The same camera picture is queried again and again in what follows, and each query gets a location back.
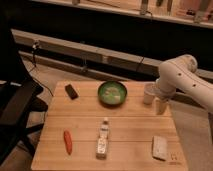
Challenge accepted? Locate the black cable on floor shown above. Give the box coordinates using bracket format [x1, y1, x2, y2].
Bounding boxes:
[20, 39, 54, 98]

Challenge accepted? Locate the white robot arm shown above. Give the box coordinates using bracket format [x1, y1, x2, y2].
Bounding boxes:
[154, 54, 213, 114]

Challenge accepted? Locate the small clear bottle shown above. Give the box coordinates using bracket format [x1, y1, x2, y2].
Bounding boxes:
[96, 117, 109, 159]

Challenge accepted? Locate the white paper cup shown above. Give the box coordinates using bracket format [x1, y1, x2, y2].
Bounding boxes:
[143, 83, 155, 105]

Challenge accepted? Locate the black office chair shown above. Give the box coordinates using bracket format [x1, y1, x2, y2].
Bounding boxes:
[0, 7, 48, 166]

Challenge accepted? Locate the green ceramic bowl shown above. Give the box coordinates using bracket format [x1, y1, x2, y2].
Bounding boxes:
[97, 81, 127, 106]

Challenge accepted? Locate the black rectangular block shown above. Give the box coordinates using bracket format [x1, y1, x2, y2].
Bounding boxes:
[65, 84, 78, 100]

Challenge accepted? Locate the beige sponge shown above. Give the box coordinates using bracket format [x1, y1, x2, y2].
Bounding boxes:
[152, 136, 167, 161]

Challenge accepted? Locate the orange carrot toy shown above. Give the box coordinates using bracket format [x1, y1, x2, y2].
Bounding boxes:
[64, 130, 72, 155]

